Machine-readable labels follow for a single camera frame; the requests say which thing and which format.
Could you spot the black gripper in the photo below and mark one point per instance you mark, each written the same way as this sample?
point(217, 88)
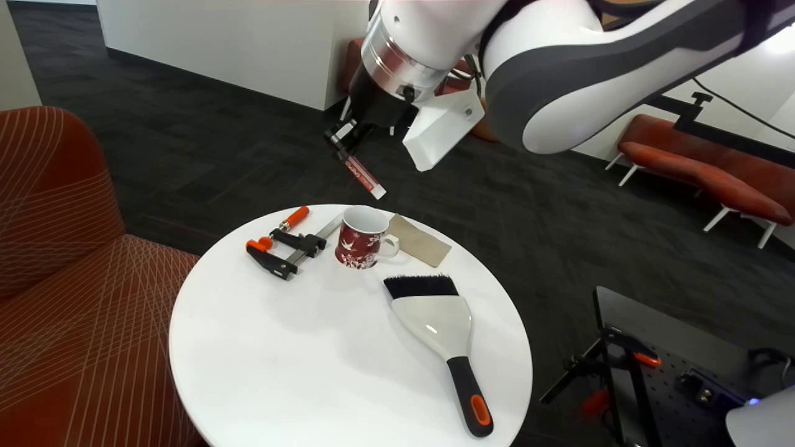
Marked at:
point(386, 108)

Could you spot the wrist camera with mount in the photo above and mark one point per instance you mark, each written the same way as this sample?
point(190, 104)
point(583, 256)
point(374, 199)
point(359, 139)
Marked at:
point(442, 124)

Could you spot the black perforated robot table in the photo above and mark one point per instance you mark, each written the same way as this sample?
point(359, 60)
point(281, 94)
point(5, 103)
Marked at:
point(703, 349)

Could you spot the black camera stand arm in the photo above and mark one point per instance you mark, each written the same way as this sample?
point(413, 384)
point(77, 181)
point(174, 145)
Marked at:
point(685, 108)

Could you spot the orange and white marker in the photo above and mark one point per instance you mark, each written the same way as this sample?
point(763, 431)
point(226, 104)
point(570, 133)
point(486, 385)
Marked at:
point(364, 171)

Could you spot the orange fabric sofa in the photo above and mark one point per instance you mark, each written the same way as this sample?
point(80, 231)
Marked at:
point(66, 289)

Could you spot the small orange black clamp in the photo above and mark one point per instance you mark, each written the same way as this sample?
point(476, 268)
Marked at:
point(268, 256)

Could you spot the round white table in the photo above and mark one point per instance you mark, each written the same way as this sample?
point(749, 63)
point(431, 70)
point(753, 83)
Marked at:
point(273, 374)

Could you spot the red and white mug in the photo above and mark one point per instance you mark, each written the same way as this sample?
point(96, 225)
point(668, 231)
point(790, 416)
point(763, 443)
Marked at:
point(362, 240)

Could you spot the large orange black bar clamp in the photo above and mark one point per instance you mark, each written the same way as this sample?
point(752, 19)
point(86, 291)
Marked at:
point(298, 236)

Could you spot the red chair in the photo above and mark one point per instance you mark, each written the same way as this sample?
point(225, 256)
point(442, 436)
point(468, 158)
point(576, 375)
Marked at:
point(352, 70)

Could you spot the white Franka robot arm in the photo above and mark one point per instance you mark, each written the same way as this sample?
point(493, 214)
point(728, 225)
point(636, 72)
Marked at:
point(596, 65)

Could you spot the brown cardboard piece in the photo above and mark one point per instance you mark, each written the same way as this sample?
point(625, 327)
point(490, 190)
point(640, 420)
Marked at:
point(422, 241)

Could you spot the orange bench with white legs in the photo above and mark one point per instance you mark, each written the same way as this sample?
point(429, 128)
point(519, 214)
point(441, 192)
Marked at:
point(712, 169)

